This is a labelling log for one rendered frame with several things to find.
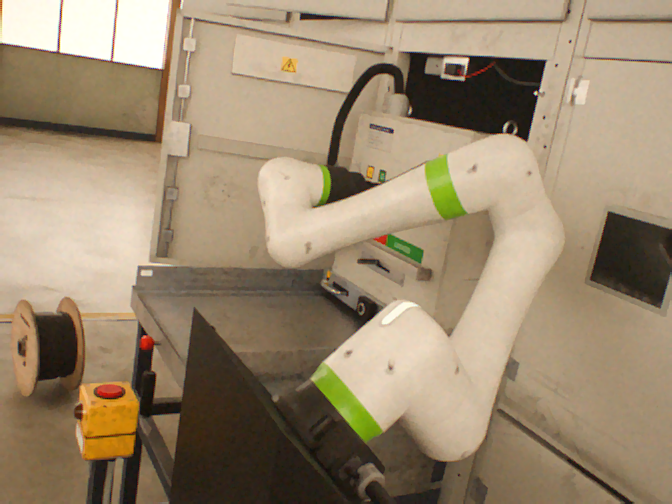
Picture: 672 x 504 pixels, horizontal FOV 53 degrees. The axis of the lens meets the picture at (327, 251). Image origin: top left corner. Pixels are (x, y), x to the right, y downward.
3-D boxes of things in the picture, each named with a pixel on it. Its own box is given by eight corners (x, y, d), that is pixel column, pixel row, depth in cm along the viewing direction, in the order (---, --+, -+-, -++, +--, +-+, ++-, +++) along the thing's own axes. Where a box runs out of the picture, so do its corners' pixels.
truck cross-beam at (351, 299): (427, 362, 156) (432, 338, 155) (321, 286, 201) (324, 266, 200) (444, 361, 158) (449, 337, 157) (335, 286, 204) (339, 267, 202)
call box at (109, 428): (82, 463, 107) (87, 404, 104) (74, 437, 114) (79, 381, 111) (133, 457, 111) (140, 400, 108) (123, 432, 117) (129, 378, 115)
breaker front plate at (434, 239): (424, 339, 157) (468, 134, 146) (328, 274, 198) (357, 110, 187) (429, 339, 158) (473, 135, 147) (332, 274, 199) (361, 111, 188)
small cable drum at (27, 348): (5, 372, 297) (10, 286, 288) (56, 366, 311) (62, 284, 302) (29, 414, 268) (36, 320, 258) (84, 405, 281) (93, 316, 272)
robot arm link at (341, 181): (334, 164, 139) (314, 157, 147) (325, 219, 142) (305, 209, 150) (359, 167, 142) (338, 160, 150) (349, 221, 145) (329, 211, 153)
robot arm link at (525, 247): (482, 486, 102) (583, 238, 130) (440, 425, 94) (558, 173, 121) (411, 466, 111) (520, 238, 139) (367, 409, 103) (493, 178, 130)
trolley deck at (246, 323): (200, 421, 128) (204, 392, 126) (130, 306, 180) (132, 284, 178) (475, 396, 161) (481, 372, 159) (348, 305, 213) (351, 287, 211)
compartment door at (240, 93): (151, 256, 210) (179, 9, 193) (349, 282, 220) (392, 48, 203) (148, 262, 204) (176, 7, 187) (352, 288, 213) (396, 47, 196)
